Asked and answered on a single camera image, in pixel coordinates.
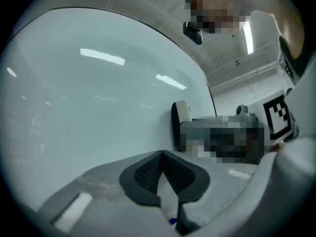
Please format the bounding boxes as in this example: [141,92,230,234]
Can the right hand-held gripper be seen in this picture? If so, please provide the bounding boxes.
[180,89,301,164]

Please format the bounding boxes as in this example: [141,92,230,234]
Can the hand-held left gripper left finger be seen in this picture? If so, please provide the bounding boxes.
[37,150,174,235]

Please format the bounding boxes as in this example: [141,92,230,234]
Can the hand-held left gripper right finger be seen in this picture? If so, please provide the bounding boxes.
[162,150,259,236]

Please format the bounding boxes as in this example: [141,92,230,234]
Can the white whiteboard eraser black felt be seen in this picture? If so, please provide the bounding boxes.
[170,99,193,152]

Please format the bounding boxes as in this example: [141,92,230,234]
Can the large white whiteboard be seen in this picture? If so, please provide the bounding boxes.
[4,7,218,173]

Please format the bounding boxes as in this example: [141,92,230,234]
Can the blue-capped white marker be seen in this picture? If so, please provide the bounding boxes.
[157,173,180,226]

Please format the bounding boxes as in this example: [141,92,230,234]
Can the white ceiling pipes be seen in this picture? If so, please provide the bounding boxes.
[208,64,279,94]

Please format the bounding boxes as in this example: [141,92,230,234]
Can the ceiling light strip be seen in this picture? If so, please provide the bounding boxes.
[242,21,255,55]

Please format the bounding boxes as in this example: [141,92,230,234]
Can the person's head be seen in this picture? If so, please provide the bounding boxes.
[184,0,253,34]

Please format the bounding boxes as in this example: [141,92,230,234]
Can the black head camera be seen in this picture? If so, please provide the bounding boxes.
[182,21,204,45]

